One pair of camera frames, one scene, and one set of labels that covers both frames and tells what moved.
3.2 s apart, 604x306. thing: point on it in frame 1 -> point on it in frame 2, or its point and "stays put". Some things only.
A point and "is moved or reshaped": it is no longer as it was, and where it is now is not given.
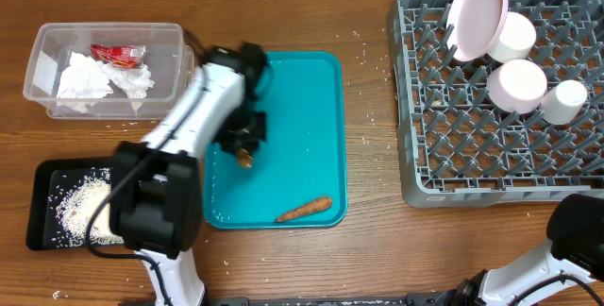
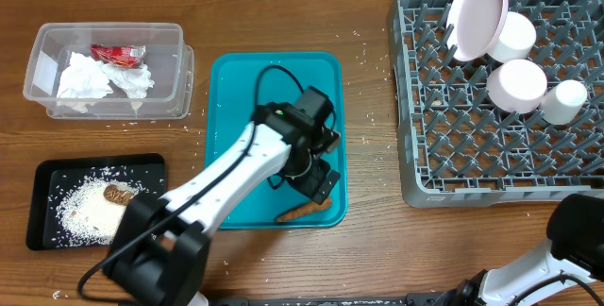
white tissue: [135, 81] stays put
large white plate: [478, 15] stays put
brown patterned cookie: [244, 159] is moved or reshaped
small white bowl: [516, 86] stays put
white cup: [562, 102] stays put
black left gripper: [250, 140] -> [309, 183]
